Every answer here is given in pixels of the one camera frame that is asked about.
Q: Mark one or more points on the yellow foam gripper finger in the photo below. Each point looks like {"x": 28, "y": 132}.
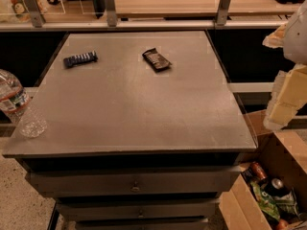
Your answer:
{"x": 289, "y": 94}

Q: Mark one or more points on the grey metal bracket middle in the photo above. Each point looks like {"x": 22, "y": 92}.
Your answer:
{"x": 111, "y": 15}

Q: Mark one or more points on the red round fruit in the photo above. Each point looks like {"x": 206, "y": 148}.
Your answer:
{"x": 282, "y": 224}

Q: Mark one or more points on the orange labelled package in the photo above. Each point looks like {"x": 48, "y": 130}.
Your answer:
{"x": 13, "y": 11}

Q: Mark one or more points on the green snack bag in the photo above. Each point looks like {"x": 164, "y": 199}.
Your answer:
{"x": 265, "y": 202}

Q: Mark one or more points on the black snack bar wrapper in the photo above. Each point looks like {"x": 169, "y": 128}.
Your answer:
{"x": 156, "y": 60}

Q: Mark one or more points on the blue rxbar blueberry wrapper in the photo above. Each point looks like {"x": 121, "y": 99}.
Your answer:
{"x": 80, "y": 59}

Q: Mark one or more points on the grey drawer cabinet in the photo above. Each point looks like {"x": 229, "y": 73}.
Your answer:
{"x": 128, "y": 148}

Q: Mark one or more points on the brown cardboard box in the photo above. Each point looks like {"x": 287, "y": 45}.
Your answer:
{"x": 282, "y": 154}

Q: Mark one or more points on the copper drink can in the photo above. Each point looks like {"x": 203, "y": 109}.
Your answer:
{"x": 258, "y": 171}

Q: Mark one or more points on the grey metal bracket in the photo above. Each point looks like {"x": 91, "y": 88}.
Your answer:
{"x": 222, "y": 12}
{"x": 111, "y": 15}
{"x": 35, "y": 13}

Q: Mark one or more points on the black silver-top can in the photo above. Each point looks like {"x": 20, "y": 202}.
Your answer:
{"x": 276, "y": 187}

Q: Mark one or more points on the grey metal bracket left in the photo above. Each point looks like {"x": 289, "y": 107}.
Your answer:
{"x": 35, "y": 13}

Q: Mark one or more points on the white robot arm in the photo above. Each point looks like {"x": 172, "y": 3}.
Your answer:
{"x": 291, "y": 37}

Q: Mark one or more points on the grey metal bracket right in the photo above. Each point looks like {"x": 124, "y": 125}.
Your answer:
{"x": 222, "y": 12}

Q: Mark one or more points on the clear plastic water bottle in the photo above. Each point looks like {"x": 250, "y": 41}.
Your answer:
{"x": 17, "y": 105}

